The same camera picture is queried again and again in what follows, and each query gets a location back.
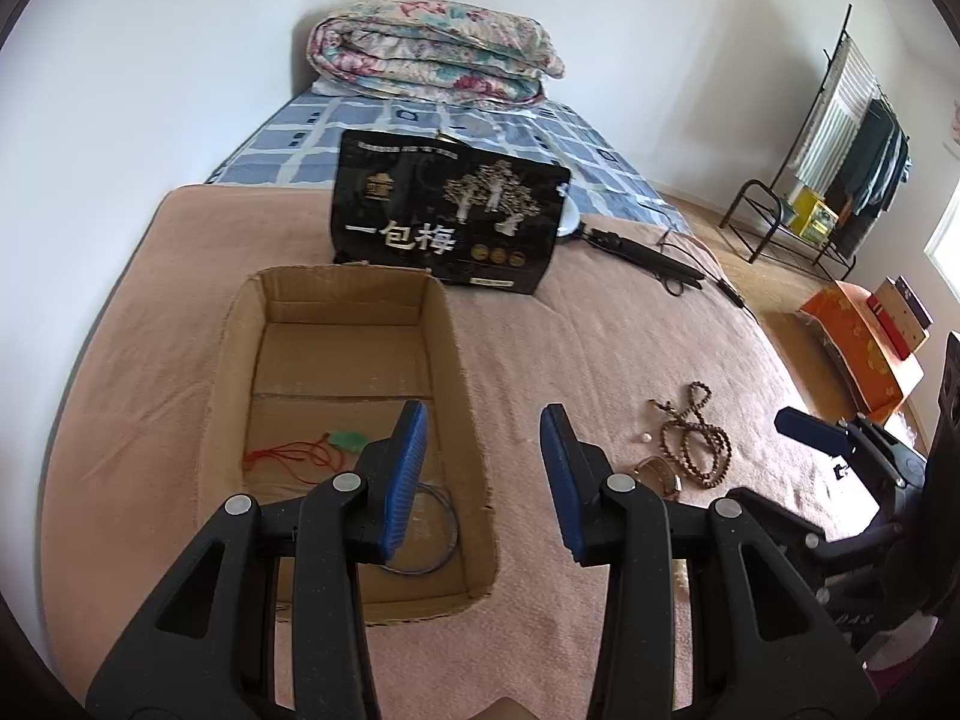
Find window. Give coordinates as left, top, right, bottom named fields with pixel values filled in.
left=924, top=202, right=960, bottom=293

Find thin silver wire hoop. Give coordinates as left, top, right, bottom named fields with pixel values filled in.
left=375, top=484, right=460, bottom=578

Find red box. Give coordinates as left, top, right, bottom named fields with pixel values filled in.
left=866, top=294, right=912, bottom=361

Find beige box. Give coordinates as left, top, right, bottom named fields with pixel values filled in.
left=879, top=277, right=935, bottom=350

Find green pendant on red cord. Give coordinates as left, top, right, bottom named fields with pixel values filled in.
left=244, top=429, right=376, bottom=475

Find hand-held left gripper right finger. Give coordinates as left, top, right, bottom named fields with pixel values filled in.
left=540, top=403, right=878, bottom=720

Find dark hanging clothes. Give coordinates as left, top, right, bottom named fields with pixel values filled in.
left=825, top=97, right=912, bottom=256

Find striped cloth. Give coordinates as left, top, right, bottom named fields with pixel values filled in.
left=791, top=37, right=875, bottom=188

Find blue checked bed sheet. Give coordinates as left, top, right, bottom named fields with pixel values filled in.
left=204, top=86, right=695, bottom=237

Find yellow box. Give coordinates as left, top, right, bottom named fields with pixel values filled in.
left=787, top=187, right=839, bottom=241

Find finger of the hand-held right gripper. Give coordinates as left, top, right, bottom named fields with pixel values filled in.
left=776, top=406, right=927, bottom=488
left=724, top=487, right=901, bottom=586

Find black printed bag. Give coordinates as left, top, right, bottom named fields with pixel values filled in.
left=330, top=129, right=575, bottom=295

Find black cable with inline switch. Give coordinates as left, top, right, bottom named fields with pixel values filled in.
left=656, top=225, right=751, bottom=312

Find orange patterned box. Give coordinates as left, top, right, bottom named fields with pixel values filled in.
left=796, top=279, right=925, bottom=421

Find black metal clothes rack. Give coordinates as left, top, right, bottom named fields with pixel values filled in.
left=720, top=4, right=912, bottom=282

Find ring light with black tripod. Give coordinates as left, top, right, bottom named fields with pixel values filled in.
left=556, top=191, right=710, bottom=297

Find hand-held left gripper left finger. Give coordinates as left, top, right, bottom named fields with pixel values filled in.
left=86, top=399, right=430, bottom=720

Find cardboard box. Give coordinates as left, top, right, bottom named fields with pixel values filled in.
left=201, top=264, right=502, bottom=627

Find gold bangle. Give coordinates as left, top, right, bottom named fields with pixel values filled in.
left=630, top=456, right=685, bottom=500

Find brown bead necklace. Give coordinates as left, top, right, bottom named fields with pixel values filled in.
left=649, top=381, right=732, bottom=487

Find folded floral quilt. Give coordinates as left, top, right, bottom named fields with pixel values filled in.
left=309, top=0, right=567, bottom=106

